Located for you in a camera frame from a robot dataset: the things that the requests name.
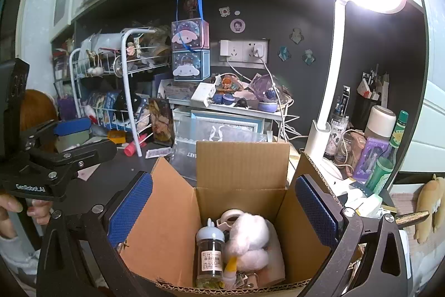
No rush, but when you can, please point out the brown-haired acrylic charm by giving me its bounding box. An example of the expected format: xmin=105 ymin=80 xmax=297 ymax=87
xmin=182 ymin=0 xmax=200 ymax=19

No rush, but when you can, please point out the orange-haired figure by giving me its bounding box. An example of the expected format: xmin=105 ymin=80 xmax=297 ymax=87
xmin=216 ymin=73 xmax=244 ymax=94

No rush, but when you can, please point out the person's left forearm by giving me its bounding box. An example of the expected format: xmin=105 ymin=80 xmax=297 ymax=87
xmin=0 ymin=234 xmax=39 ymax=277

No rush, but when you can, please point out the clear glass cup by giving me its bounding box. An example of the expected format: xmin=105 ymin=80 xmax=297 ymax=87
xmin=335 ymin=130 xmax=367 ymax=167

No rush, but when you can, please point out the black pen holder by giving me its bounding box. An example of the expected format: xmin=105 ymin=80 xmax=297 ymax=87
xmin=358 ymin=65 xmax=392 ymax=120

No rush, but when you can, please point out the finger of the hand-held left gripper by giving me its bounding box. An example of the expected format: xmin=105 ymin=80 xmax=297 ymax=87
xmin=52 ymin=139 xmax=118 ymax=167
xmin=26 ymin=118 xmax=92 ymax=144

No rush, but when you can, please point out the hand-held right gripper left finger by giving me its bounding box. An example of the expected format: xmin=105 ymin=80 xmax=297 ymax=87
xmin=36 ymin=171 xmax=154 ymax=297

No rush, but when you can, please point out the white power cable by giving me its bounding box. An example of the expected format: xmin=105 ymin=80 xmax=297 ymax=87
xmin=226 ymin=50 xmax=303 ymax=141

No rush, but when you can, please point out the small flat packet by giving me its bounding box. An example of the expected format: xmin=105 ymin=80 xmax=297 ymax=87
xmin=145 ymin=148 xmax=172 ymax=159

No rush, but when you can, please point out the pink-red bottle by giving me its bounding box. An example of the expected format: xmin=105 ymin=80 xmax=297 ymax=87
xmin=124 ymin=133 xmax=148 ymax=156

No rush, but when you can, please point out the purple pouch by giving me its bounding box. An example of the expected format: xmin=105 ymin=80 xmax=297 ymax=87
xmin=57 ymin=97 xmax=79 ymax=120

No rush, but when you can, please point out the brown plush dog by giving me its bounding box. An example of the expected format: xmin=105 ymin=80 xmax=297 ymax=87
xmin=415 ymin=175 xmax=445 ymax=245

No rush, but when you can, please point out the white tumbler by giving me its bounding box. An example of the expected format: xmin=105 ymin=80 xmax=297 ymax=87
xmin=368 ymin=105 xmax=397 ymax=141

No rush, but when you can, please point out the person's left hand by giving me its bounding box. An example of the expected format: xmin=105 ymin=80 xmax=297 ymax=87
xmin=0 ymin=193 xmax=53 ymax=239

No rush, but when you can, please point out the pink character box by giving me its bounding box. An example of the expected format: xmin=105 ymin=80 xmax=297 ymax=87
xmin=171 ymin=19 xmax=210 ymax=51

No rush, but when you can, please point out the clear bag with white bow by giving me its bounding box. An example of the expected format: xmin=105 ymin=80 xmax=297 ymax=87
xmin=170 ymin=118 xmax=268 ymax=186

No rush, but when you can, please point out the white wire rack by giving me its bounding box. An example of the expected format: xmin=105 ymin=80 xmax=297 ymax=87
xmin=69 ymin=27 xmax=174 ymax=156

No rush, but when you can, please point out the white power adapter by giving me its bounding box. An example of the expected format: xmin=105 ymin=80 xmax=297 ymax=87
xmin=191 ymin=82 xmax=217 ymax=107

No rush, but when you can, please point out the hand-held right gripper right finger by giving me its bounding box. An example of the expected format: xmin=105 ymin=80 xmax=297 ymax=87
xmin=295 ymin=174 xmax=410 ymax=297

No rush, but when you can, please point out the blue framed picture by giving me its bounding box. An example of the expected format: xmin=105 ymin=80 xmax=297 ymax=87
xmin=191 ymin=110 xmax=262 ymax=134

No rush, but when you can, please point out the green glass bottle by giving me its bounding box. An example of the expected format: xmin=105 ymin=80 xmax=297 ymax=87
xmin=365 ymin=110 xmax=409 ymax=195

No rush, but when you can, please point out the cream character sticker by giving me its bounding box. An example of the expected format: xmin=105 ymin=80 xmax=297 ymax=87
xmin=289 ymin=27 xmax=305 ymax=44

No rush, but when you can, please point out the clear pen jar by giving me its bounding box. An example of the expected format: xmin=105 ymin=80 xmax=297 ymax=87
xmin=323 ymin=86 xmax=350 ymax=160

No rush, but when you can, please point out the gold textured stick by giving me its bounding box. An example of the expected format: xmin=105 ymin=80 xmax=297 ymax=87
xmin=395 ymin=210 xmax=431 ymax=227

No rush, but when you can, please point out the blue character box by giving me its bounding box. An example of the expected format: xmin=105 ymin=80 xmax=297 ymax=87
xmin=172 ymin=50 xmax=211 ymax=81

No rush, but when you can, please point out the black pouch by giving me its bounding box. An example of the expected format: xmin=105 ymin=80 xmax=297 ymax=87
xmin=115 ymin=92 xmax=143 ymax=124

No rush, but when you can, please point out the white desk lamp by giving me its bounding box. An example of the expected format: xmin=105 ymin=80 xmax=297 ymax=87
xmin=304 ymin=0 xmax=407 ymax=179

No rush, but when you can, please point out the brown cardboard box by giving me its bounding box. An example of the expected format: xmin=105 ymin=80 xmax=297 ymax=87
xmin=116 ymin=141 xmax=348 ymax=292

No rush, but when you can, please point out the blue printed packet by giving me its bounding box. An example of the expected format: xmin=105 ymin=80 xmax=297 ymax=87
xmin=85 ymin=92 xmax=120 ymax=127

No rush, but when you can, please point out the blue round jar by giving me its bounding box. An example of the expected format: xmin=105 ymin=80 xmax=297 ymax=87
xmin=212 ymin=93 xmax=235 ymax=106

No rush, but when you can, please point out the small orange box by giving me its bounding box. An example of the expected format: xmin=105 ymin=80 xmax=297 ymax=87
xmin=107 ymin=130 xmax=126 ymax=144

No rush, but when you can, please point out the white desk shelf riser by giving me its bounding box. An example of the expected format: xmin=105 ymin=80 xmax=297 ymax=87
xmin=163 ymin=79 xmax=300 ymax=144

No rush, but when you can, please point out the white tape roll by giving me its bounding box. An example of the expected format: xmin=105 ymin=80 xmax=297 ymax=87
xmin=216 ymin=209 xmax=246 ymax=226

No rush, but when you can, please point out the brown printed art block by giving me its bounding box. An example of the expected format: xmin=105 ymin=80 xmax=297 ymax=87
xmin=149 ymin=98 xmax=175 ymax=146

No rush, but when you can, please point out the white wall socket panel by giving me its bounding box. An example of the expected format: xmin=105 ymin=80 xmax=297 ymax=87
xmin=219 ymin=39 xmax=269 ymax=63

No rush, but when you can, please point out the white plush toy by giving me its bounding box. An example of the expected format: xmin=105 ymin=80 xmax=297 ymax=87
xmin=222 ymin=212 xmax=272 ymax=271

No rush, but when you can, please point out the purple printed box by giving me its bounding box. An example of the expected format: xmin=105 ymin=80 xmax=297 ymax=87
xmin=352 ymin=137 xmax=390 ymax=183

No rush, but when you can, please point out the blue-grey capped glass bottle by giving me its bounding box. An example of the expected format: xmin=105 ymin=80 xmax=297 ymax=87
xmin=195 ymin=219 xmax=225 ymax=287

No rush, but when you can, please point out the small yellow brush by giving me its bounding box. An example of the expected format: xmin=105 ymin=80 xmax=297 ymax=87
xmin=224 ymin=256 xmax=240 ymax=287

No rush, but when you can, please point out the purple dome figure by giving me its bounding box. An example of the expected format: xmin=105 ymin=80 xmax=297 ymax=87
xmin=254 ymin=74 xmax=289 ymax=113

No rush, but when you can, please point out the round purple badge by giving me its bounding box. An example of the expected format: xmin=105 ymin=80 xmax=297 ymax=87
xmin=230 ymin=19 xmax=247 ymax=35

